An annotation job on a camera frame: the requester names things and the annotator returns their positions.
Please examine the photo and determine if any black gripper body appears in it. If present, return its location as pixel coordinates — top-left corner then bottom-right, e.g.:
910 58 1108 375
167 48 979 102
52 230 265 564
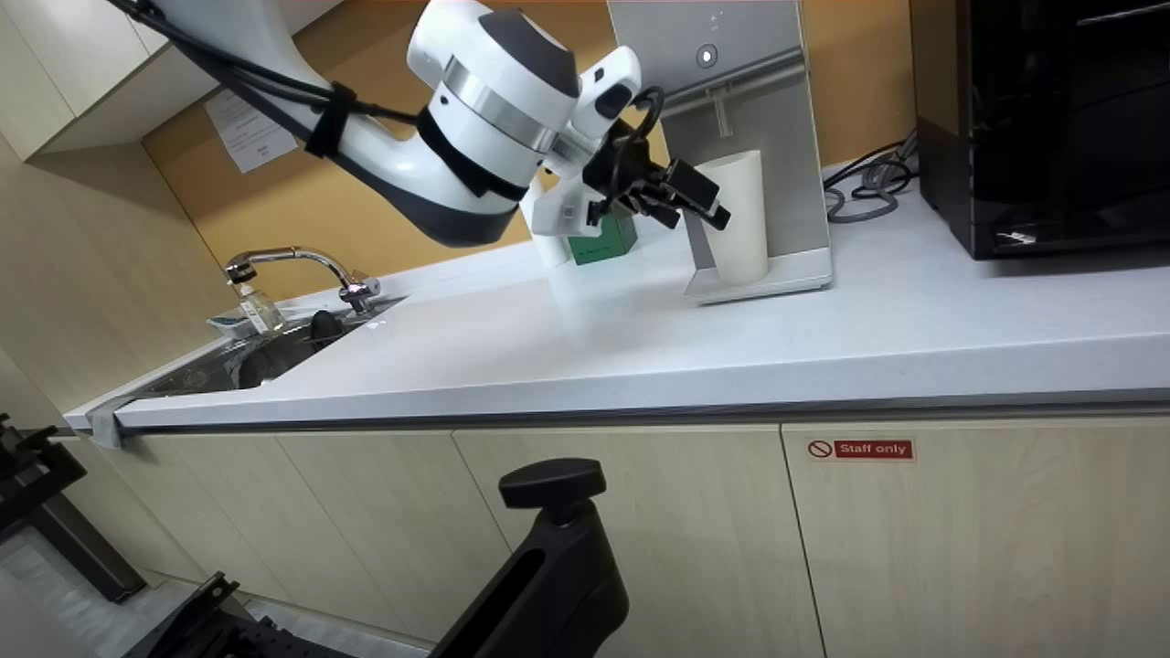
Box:
582 115 679 235

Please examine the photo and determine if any grey counter edge clamp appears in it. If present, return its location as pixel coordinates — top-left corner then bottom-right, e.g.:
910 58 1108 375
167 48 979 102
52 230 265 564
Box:
64 404 139 453

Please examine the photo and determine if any green tissue box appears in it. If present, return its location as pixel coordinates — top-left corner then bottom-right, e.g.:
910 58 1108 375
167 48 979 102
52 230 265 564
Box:
568 203 639 270

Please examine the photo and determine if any silver coffee machine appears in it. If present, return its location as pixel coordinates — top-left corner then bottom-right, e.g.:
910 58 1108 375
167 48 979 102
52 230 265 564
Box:
604 0 838 310

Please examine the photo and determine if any red warning sticker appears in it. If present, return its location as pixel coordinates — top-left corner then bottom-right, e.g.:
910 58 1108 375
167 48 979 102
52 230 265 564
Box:
806 435 919 463

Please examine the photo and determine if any plain beige cabinet door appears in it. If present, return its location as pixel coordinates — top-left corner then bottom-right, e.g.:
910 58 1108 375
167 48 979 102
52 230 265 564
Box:
116 426 521 647
446 419 829 658

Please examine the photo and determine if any chrome sink faucet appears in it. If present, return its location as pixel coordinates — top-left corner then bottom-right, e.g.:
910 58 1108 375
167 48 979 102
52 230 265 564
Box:
221 241 383 313

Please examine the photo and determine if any black microwave oven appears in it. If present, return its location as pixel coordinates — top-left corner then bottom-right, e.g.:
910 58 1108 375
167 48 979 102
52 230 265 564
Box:
908 0 1170 266

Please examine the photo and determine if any stainless steel sink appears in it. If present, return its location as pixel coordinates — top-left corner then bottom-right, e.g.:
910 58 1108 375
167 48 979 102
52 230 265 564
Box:
143 297 406 400

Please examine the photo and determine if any beige cabinet door with sticker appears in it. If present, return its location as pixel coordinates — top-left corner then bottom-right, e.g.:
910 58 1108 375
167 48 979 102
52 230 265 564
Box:
780 411 1170 658

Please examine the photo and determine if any black equipment stand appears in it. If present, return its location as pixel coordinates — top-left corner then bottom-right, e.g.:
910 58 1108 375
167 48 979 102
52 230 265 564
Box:
0 409 149 605

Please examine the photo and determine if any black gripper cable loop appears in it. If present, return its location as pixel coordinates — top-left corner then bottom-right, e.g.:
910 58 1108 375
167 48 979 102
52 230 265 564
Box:
615 79 673 168

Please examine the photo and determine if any power cable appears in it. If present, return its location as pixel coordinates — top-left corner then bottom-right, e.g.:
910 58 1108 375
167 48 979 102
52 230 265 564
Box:
822 136 925 225

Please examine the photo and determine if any black velcro strap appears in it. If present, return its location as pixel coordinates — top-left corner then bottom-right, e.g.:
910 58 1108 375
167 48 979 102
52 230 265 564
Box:
301 79 362 163

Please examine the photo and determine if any white paper wall notice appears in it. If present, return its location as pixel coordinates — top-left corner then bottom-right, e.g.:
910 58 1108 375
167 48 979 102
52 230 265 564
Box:
200 85 303 174

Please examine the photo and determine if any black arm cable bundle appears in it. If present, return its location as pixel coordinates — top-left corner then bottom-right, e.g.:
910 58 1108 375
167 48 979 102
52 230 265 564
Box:
109 0 432 130

